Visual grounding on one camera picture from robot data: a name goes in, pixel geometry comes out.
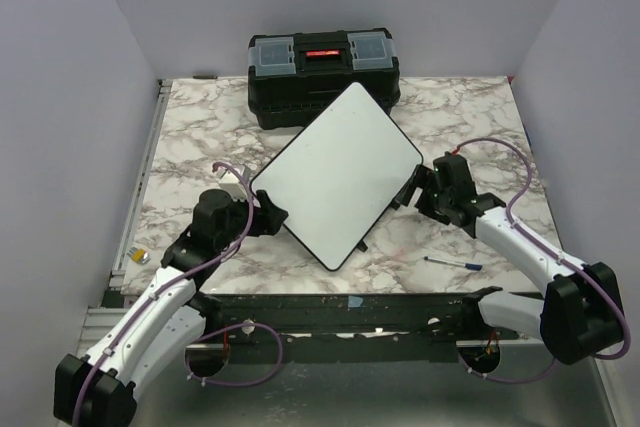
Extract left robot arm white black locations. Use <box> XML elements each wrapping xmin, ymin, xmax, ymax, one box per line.
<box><xmin>53</xmin><ymin>189</ymin><xmax>288</xmax><ymax>426</ymax></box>

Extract white marker pen blue cap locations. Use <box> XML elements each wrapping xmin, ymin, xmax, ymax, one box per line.
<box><xmin>423</xmin><ymin>256</ymin><xmax>483</xmax><ymax>272</ymax></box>

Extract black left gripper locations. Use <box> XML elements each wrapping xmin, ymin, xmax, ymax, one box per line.
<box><xmin>217</xmin><ymin>189</ymin><xmax>288</xmax><ymax>251</ymax></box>

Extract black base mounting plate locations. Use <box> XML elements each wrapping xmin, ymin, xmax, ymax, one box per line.
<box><xmin>186</xmin><ymin>294</ymin><xmax>517</xmax><ymax>374</ymax></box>

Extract white whiteboard with black rim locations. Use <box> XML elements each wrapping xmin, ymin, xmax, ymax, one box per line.
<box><xmin>251</xmin><ymin>83</ymin><xmax>423</xmax><ymax>271</ymax></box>

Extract small yellow grey object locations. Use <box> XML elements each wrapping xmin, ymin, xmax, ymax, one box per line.
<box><xmin>127</xmin><ymin>247</ymin><xmax>150</xmax><ymax>265</ymax></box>

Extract aluminium frame rail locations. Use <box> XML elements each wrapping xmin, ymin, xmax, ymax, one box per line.
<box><xmin>46</xmin><ymin>76</ymin><xmax>170</xmax><ymax>378</ymax></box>

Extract black plastic toolbox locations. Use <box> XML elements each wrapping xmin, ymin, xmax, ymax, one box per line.
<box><xmin>248</xmin><ymin>28</ymin><xmax>401</xmax><ymax>130</ymax></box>

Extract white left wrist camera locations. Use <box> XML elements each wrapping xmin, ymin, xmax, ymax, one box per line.
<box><xmin>218</xmin><ymin>165</ymin><xmax>251</xmax><ymax>200</ymax></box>

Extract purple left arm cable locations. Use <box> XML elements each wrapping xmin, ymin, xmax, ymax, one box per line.
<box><xmin>69</xmin><ymin>161</ymin><xmax>284</xmax><ymax>427</ymax></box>

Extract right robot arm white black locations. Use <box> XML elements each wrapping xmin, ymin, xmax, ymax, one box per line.
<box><xmin>396</xmin><ymin>153</ymin><xmax>631</xmax><ymax>365</ymax></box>

